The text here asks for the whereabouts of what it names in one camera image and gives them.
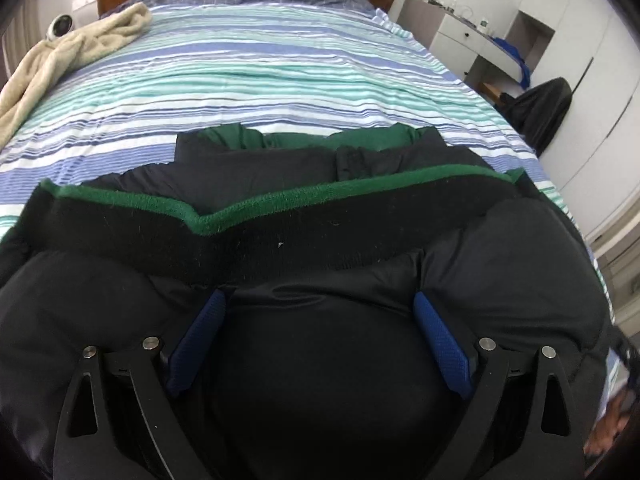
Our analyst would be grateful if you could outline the black puffer jacket green lining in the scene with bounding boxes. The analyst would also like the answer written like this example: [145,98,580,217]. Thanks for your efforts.
[1,126,612,479]

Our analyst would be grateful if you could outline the black clothes on chair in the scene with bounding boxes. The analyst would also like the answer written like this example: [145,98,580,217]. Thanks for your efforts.
[495,77,573,155]

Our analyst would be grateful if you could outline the person's right hand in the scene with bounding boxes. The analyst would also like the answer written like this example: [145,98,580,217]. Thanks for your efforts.
[584,388,634,457]

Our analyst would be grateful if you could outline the striped blue green bedspread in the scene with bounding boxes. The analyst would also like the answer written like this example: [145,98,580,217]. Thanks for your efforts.
[0,1,614,411]

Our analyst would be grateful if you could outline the wooden stool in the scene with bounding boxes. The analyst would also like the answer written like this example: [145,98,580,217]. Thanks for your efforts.
[480,82,504,105]

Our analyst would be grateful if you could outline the beige garment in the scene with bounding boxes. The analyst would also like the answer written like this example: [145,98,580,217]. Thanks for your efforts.
[1,2,152,145]

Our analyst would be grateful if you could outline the blue cloth on desk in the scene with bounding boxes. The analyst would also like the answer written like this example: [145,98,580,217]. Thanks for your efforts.
[491,37,530,90]

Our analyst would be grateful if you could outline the white desk with drawer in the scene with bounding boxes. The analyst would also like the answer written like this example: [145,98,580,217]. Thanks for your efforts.
[397,0,522,96]

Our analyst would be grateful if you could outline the white round camera device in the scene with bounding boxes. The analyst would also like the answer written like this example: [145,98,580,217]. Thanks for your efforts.
[46,14,75,41]

